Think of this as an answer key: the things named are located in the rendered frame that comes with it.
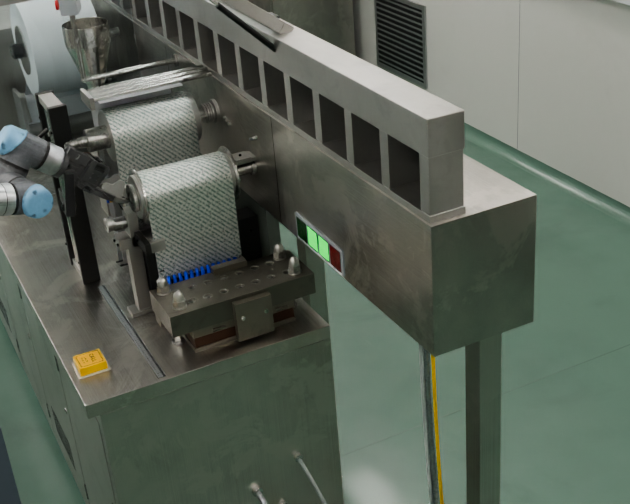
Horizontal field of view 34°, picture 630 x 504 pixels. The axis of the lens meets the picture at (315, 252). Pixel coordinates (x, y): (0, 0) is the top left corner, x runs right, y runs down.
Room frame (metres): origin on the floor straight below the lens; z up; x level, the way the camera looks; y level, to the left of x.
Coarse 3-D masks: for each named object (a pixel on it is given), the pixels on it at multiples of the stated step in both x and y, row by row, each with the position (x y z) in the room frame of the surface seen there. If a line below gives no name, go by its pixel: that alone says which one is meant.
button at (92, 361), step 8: (88, 352) 2.24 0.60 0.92; (96, 352) 2.24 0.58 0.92; (80, 360) 2.21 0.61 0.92; (88, 360) 2.21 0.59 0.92; (96, 360) 2.20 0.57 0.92; (104, 360) 2.20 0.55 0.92; (80, 368) 2.17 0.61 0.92; (88, 368) 2.18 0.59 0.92; (96, 368) 2.19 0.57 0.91; (104, 368) 2.19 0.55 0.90
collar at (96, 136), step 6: (102, 126) 2.68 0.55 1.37; (84, 132) 2.66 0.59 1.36; (90, 132) 2.65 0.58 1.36; (96, 132) 2.66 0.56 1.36; (102, 132) 2.66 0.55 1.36; (108, 132) 2.66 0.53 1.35; (90, 138) 2.64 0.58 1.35; (96, 138) 2.64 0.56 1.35; (102, 138) 2.65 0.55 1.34; (108, 138) 2.66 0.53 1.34; (90, 144) 2.63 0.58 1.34; (96, 144) 2.64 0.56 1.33; (102, 144) 2.65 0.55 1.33; (108, 144) 2.66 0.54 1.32; (90, 150) 2.64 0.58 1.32; (96, 150) 2.65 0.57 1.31
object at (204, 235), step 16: (208, 208) 2.47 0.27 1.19; (224, 208) 2.48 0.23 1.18; (160, 224) 2.41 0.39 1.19; (176, 224) 2.43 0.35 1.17; (192, 224) 2.45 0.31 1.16; (208, 224) 2.46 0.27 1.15; (224, 224) 2.48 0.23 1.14; (176, 240) 2.43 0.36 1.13; (192, 240) 2.44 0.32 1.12; (208, 240) 2.46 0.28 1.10; (224, 240) 2.48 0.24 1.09; (160, 256) 2.41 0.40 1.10; (176, 256) 2.42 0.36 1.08; (192, 256) 2.44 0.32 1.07; (208, 256) 2.46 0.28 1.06; (224, 256) 2.48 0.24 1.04; (160, 272) 2.40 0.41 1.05; (176, 272) 2.42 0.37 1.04
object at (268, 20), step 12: (216, 0) 2.79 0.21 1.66; (228, 0) 2.37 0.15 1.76; (240, 0) 2.38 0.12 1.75; (228, 12) 2.35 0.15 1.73; (240, 12) 2.63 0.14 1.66; (252, 12) 2.39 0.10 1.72; (264, 12) 2.41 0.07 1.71; (240, 24) 2.36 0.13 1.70; (264, 24) 2.40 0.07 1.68; (276, 24) 2.42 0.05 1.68; (288, 24) 2.43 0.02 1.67
